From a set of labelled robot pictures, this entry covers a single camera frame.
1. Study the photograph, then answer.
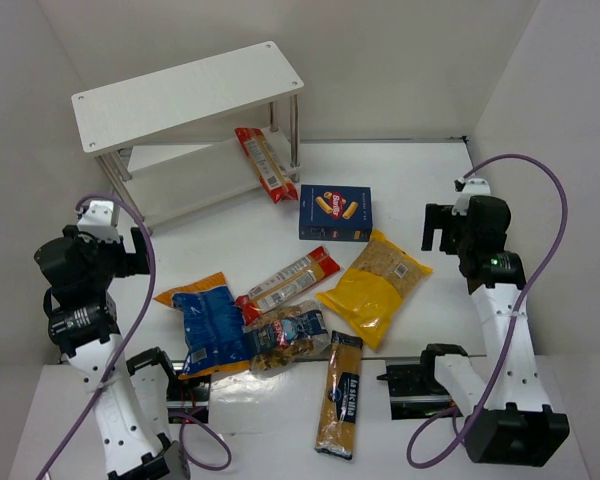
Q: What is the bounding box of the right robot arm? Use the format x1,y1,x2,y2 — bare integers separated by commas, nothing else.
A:
421,195,570,467

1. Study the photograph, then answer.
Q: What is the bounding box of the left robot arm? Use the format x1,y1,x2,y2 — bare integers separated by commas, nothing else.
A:
34,225,190,479

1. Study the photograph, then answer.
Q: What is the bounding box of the blue orange pasta bag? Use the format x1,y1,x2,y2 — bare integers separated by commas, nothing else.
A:
154,272,251,380

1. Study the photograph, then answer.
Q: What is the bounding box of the white two-tier shelf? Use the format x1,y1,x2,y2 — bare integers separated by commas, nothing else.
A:
71,41,304,229

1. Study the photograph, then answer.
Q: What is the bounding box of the yellow macaroni bag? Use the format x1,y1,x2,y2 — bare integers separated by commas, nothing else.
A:
316,230,433,350

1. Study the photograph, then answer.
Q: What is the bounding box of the blue Barilla rigatoni box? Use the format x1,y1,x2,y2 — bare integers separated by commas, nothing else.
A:
298,184,373,242

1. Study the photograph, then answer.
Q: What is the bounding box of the red clear spaghetti bag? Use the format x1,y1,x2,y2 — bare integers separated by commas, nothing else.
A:
236,246,341,325

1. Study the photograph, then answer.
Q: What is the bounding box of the clear blue fusilli bag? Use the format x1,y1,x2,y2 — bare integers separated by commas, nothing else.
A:
244,300,330,373

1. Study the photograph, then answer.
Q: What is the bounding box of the La Sicilia spaghetti bag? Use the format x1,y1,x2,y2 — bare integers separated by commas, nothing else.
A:
314,330,363,461

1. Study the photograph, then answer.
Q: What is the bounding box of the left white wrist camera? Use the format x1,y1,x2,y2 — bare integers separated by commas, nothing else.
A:
77,200,120,243

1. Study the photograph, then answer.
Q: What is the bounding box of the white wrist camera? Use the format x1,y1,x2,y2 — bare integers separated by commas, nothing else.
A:
452,177,491,216
77,200,120,243

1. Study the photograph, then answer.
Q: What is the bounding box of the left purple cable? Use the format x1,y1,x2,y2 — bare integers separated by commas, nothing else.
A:
34,193,233,480

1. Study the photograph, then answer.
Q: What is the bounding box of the purple cable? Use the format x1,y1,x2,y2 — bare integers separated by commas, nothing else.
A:
406,153,569,469
34,193,233,480

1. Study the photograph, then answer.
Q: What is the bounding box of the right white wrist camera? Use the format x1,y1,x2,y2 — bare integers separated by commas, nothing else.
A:
452,177,491,216

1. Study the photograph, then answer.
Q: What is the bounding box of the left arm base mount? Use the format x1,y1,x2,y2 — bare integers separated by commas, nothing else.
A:
166,375,211,424

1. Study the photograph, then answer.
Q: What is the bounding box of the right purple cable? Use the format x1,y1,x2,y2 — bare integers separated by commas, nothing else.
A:
406,153,569,469

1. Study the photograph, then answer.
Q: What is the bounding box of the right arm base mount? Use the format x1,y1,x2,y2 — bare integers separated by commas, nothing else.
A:
376,363,454,421

